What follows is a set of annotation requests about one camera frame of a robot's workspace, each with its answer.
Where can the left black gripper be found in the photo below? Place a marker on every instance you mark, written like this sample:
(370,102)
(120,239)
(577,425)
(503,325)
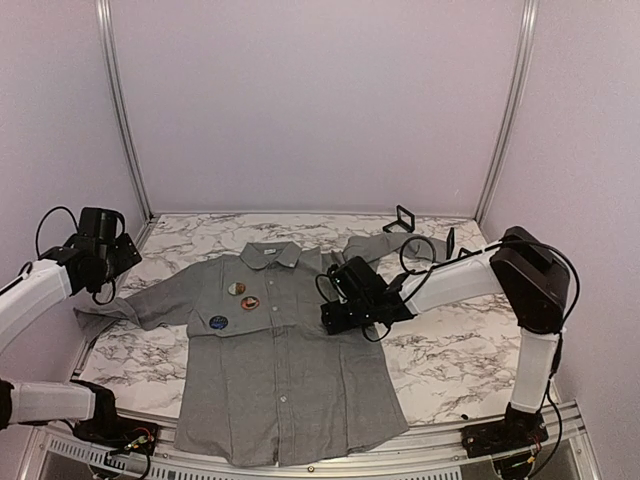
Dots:
(128,256)

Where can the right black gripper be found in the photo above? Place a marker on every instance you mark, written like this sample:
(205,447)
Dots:
(333,320)

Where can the orange portrait brooch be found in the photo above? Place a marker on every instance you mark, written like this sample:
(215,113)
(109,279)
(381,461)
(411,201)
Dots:
(250,303)

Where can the grey button-up shirt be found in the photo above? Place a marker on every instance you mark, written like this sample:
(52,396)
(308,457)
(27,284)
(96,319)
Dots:
(278,353)

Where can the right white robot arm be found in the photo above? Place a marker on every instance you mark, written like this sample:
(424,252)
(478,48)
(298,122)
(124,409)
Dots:
(540,283)

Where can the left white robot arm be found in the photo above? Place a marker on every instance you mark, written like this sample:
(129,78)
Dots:
(95,255)

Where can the blue night scene brooch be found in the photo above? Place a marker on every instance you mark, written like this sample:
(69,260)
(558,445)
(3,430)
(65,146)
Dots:
(218,322)

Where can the black display frame back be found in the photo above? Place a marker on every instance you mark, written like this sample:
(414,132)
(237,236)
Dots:
(405,220)

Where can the black display frame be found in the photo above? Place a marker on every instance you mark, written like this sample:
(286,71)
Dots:
(405,220)
(463,252)
(450,243)

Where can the left aluminium frame post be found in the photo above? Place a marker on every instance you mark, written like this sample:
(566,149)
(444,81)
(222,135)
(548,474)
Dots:
(109,48)

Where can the aluminium frame post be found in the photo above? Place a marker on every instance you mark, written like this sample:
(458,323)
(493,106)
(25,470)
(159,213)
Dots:
(109,48)
(515,92)

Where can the black display frame middle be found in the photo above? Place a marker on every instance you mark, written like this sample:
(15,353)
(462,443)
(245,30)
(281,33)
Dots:
(450,243)

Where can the black display frame front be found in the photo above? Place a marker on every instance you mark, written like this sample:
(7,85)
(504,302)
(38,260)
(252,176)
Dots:
(463,252)

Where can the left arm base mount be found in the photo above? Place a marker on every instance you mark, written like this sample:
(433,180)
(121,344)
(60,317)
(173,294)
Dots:
(108,428)

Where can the front aluminium rail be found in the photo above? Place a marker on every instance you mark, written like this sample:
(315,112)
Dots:
(319,445)

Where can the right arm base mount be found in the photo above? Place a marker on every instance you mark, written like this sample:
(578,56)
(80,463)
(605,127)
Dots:
(516,430)

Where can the right aluminium frame post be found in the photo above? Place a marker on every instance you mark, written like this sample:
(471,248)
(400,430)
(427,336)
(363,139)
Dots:
(515,92)

